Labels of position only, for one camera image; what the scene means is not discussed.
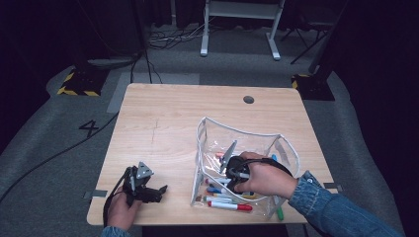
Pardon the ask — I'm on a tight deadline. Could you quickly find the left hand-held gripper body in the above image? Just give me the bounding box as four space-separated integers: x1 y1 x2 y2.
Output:
122 161 159 206

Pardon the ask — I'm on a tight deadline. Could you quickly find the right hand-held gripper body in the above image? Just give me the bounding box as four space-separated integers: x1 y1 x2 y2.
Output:
219 139 250 196

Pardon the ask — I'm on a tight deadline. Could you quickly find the clear plastic zipper bag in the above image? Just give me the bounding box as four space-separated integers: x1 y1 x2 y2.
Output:
190 117 301 221

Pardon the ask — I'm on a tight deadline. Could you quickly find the red marker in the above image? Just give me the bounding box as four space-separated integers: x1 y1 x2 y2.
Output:
207 199 254 212

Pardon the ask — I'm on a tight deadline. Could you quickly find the person's right hand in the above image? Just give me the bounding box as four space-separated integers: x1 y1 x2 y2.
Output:
233 151 299 200

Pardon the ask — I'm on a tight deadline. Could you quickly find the person's left hand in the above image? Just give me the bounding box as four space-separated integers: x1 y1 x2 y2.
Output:
106 192 143 232

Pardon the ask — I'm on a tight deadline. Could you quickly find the grey tape strip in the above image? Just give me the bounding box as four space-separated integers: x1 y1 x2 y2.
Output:
324 182 344 193
83 189 109 199

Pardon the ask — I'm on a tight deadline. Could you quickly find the black striped stand base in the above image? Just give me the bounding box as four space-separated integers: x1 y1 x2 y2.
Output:
56 67 110 98
291 73 336 102

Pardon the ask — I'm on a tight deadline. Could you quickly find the grey stand base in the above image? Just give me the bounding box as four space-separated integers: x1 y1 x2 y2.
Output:
87 57 139 70

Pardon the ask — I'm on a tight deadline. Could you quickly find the black folding stand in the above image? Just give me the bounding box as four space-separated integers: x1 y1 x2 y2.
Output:
281 19 334 65

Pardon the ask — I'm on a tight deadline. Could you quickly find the right hand-held gripper cable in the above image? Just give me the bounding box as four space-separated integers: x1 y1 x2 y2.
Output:
243 157 293 178

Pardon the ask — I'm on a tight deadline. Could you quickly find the long black floor cable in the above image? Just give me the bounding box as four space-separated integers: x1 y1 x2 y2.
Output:
0 112 120 203

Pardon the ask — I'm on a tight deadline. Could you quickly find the thin black cable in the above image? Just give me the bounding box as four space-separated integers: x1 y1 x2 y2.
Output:
144 53 163 85
129 55 139 84

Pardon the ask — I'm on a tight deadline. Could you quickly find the bundle of floor cables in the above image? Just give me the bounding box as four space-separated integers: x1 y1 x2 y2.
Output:
147 16 215 50

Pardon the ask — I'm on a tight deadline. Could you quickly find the white metal desk frame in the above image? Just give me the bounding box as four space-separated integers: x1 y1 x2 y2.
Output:
200 0 286 61

